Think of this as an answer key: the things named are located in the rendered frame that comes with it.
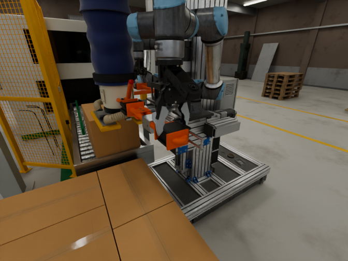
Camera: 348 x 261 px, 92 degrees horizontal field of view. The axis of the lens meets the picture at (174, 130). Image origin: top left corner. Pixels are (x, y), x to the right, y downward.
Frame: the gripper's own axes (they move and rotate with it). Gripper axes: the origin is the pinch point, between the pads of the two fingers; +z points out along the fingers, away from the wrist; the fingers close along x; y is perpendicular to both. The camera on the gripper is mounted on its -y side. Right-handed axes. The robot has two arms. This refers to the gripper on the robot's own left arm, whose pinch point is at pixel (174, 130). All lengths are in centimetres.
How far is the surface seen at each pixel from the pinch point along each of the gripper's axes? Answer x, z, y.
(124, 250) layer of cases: 18, 66, 17
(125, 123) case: -13, 33, 100
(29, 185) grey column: 85, 119, 184
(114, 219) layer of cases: 18, 66, 37
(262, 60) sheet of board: -999, -2, 576
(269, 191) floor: -146, 120, 24
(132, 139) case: -18, 50, 100
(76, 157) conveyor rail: 29, 61, 113
